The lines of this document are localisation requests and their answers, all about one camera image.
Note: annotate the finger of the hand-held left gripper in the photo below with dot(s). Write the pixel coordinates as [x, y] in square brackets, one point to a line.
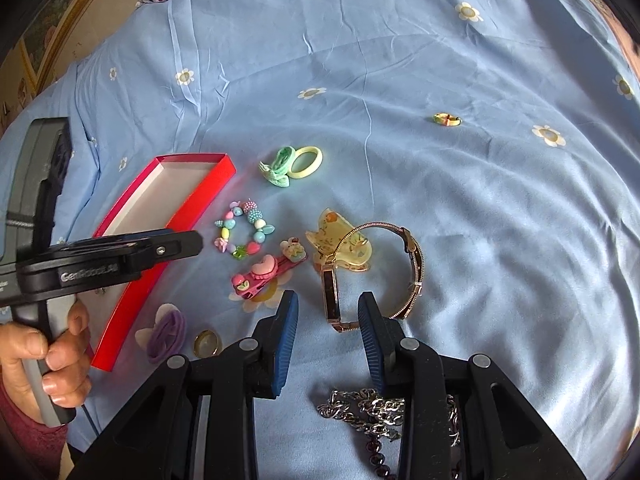
[165, 251]
[125, 236]

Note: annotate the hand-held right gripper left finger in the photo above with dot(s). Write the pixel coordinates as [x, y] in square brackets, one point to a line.
[285, 342]

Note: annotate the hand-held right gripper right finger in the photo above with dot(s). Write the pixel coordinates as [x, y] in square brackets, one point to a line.
[372, 342]

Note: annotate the rose gold mesh watch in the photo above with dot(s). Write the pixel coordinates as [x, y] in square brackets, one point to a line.
[330, 290]

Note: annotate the pink heart hair clip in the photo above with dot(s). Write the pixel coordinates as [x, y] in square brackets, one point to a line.
[260, 270]

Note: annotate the red jewelry box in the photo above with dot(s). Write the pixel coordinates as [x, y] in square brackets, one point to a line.
[125, 330]

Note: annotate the yellow claw hair clip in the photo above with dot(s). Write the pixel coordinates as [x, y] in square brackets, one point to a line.
[325, 240]

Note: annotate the person's left hand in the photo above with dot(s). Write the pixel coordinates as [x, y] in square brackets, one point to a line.
[55, 360]

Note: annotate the blue floral bed sheet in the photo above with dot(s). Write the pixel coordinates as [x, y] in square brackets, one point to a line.
[450, 235]

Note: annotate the gold framed picture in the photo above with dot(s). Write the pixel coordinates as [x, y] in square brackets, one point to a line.
[75, 15]

